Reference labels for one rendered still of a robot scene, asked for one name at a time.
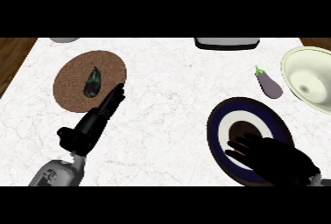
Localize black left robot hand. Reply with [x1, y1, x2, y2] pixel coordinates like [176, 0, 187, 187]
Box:
[56, 82, 127, 158]

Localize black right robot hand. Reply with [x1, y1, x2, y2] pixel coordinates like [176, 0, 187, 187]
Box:
[223, 132, 322, 187]

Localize blue and white plate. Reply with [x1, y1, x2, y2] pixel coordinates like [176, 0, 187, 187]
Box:
[205, 96, 297, 187]

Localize pale cream bowl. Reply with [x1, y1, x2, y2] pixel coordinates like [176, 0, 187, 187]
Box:
[280, 45, 331, 115]

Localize dark green cucumber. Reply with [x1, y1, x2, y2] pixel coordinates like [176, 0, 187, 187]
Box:
[82, 66, 103, 99]

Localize round brown cork placemat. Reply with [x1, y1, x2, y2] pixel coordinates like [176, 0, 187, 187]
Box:
[51, 50, 128, 114]

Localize purple eggplant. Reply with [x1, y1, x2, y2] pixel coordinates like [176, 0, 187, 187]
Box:
[252, 65, 285, 100]

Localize grey round object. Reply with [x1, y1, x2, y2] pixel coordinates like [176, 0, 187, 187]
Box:
[47, 38, 81, 44]

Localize black and grey appliance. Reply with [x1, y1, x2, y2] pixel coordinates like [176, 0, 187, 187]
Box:
[192, 38, 261, 51]

